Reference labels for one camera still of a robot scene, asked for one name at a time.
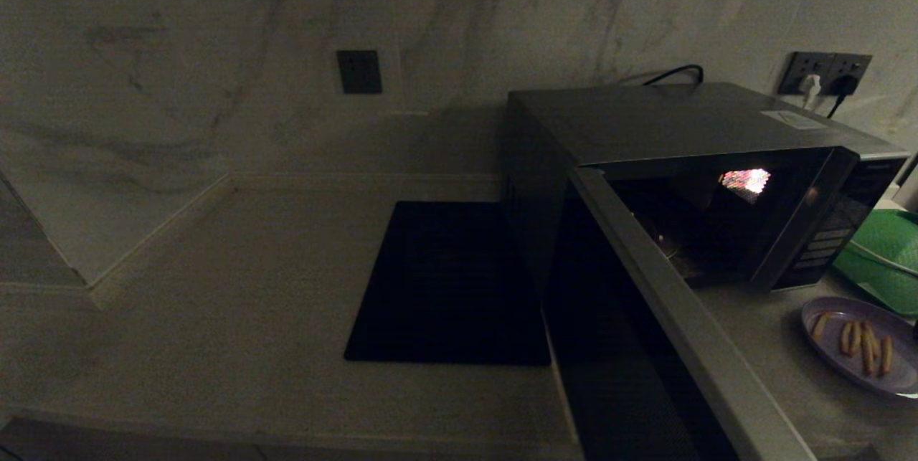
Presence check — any dark glass microwave door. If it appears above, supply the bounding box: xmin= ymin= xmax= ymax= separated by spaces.
xmin=543 ymin=167 xmax=817 ymax=461

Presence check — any purple plate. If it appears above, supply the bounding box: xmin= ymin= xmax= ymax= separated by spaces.
xmin=801 ymin=296 xmax=918 ymax=399

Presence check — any silver microwave oven body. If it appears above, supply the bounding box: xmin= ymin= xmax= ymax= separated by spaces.
xmin=502 ymin=82 xmax=913 ymax=294

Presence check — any black induction cooktop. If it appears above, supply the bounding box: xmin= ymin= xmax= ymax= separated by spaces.
xmin=344 ymin=201 xmax=552 ymax=366

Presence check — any green plastic tray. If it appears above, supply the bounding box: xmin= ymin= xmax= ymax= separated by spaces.
xmin=832 ymin=208 xmax=918 ymax=316

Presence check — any black single wall socket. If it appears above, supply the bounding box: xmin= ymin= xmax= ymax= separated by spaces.
xmin=336 ymin=50 xmax=383 ymax=95

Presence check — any black curved cable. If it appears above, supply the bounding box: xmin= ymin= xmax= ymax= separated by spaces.
xmin=640 ymin=64 xmax=705 ymax=87

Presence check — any black double wall socket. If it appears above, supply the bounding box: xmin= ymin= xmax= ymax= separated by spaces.
xmin=778 ymin=51 xmax=874 ymax=96

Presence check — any black plug with cable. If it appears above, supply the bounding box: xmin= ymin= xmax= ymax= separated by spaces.
xmin=823 ymin=75 xmax=858 ymax=120

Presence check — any white power cable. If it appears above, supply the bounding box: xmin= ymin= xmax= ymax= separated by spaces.
xmin=848 ymin=241 xmax=918 ymax=277

